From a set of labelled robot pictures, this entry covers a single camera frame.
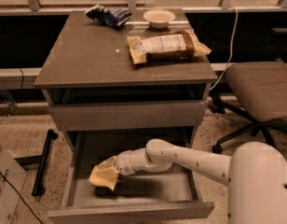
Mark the white cardboard box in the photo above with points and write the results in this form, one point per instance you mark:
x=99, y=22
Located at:
x=10, y=171

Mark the open grey middle drawer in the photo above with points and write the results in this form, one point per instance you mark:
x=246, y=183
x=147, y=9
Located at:
x=142, y=197

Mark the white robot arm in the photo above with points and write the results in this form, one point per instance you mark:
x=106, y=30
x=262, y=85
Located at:
x=255, y=174

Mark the grey office chair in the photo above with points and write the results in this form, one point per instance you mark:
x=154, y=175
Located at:
x=261, y=89

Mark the yellow sponge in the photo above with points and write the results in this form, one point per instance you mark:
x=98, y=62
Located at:
x=106, y=178

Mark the grey drawer cabinet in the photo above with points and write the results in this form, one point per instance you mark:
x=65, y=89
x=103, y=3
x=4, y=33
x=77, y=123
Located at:
x=90, y=64

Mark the white bowl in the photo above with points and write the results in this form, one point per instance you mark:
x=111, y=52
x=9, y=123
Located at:
x=159, y=18

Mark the packaged bread loaf bag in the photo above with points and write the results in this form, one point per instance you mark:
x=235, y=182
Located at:
x=171, y=46

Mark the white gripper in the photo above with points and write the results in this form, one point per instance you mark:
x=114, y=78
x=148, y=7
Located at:
x=124, y=163

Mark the closed grey top drawer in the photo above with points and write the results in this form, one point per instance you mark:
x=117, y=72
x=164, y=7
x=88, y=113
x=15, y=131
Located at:
x=128, y=115

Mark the blue chip bag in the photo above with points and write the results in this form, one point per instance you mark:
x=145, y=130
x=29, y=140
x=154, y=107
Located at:
x=110, y=16

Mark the black metal stand leg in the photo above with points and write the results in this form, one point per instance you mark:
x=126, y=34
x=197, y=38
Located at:
x=41, y=161

